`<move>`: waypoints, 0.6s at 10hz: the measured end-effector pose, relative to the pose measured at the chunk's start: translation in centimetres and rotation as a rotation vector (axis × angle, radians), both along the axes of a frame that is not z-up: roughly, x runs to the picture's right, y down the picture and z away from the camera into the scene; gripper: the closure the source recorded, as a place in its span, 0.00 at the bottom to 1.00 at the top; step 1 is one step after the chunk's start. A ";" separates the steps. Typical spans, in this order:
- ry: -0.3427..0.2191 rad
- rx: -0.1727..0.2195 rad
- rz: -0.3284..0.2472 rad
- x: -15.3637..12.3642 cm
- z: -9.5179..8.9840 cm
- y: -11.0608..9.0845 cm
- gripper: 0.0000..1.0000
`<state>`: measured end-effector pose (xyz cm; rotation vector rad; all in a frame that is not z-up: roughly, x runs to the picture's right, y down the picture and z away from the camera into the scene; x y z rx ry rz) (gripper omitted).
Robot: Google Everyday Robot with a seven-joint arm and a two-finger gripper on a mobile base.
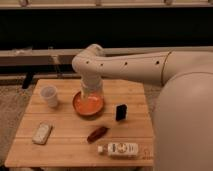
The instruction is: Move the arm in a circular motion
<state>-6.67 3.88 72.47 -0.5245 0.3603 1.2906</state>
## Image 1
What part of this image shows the white rectangular packet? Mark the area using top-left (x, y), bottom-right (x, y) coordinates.
top-left (32, 123), bottom-right (53, 145)

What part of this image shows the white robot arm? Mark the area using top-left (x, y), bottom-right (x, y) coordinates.
top-left (72, 44), bottom-right (213, 171)

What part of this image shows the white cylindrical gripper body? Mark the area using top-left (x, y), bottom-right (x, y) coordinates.
top-left (81, 75), bottom-right (103, 99)

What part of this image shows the orange bowl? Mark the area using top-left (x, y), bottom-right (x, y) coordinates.
top-left (73, 92), bottom-right (104, 116)

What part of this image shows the wooden table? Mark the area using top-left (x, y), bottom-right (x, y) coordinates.
top-left (5, 79), bottom-right (154, 168)

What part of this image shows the brown oblong object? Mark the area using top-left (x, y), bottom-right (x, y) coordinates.
top-left (87, 126), bottom-right (108, 143)

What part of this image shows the small black box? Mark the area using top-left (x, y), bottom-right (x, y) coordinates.
top-left (116, 104), bottom-right (127, 121)

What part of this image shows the white plastic bottle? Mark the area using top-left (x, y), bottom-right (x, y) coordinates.
top-left (97, 142), bottom-right (139, 157)

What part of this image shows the translucent plastic cup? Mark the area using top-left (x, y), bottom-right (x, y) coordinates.
top-left (39, 85), bottom-right (58, 108)

